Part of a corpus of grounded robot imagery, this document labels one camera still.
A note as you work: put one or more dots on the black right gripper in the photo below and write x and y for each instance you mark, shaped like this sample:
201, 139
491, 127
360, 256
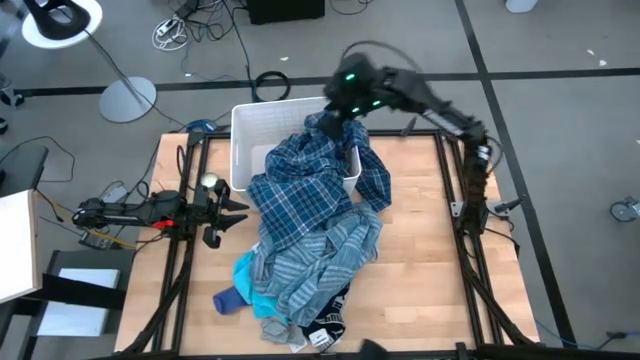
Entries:
352, 90

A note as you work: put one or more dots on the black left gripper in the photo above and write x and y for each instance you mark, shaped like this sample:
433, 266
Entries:
212, 215

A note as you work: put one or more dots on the turquoise t-shirt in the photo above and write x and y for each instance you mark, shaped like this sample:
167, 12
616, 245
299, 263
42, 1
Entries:
245, 275

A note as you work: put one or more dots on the blue plaid shirt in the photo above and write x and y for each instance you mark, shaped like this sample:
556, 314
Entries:
305, 190

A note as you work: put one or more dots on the white plastic laundry basket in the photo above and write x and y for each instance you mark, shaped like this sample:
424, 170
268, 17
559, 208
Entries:
260, 135

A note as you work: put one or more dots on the blue sock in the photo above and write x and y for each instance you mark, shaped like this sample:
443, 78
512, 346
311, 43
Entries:
227, 301

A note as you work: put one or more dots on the grey-blue striped shirt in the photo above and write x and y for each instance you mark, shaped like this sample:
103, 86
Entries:
320, 265

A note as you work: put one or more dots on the black striped underwear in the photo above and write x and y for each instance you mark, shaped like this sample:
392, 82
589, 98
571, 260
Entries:
327, 320

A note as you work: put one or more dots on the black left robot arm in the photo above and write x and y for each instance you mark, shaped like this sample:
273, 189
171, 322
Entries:
135, 212

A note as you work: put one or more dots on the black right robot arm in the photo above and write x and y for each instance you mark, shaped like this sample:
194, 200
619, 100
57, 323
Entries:
450, 116

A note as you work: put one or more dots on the small round silver disc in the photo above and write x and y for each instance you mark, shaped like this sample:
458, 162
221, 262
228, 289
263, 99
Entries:
208, 178

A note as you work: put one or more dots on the small black clamp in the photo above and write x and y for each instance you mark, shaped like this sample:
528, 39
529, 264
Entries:
409, 126

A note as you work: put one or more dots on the black box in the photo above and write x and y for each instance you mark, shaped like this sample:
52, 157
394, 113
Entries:
285, 10

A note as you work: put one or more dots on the small grey cloth with label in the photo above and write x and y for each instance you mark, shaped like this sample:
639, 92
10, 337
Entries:
280, 332

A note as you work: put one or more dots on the small black electronic device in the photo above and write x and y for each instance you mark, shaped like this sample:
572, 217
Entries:
97, 241

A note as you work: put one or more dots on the grey round lamp base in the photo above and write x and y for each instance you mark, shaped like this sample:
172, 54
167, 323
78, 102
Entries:
127, 100

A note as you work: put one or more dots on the black cart with white sheets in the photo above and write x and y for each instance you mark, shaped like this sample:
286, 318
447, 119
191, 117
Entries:
85, 300

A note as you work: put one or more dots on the small black object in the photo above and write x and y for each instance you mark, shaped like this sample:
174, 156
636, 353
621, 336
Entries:
374, 349

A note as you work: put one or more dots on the black monitor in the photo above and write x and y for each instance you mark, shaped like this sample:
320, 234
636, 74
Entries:
20, 170

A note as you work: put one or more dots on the white board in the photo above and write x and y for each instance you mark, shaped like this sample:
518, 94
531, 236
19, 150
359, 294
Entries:
17, 245

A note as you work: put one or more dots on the white container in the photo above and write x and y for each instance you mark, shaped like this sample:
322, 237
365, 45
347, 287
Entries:
520, 5

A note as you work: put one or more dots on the black curved object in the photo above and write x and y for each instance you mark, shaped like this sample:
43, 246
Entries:
57, 22

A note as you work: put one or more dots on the grey caster wheel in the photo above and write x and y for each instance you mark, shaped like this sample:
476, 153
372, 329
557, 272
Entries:
625, 210

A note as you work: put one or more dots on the black aluminium table frame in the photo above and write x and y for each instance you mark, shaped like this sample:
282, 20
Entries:
500, 352

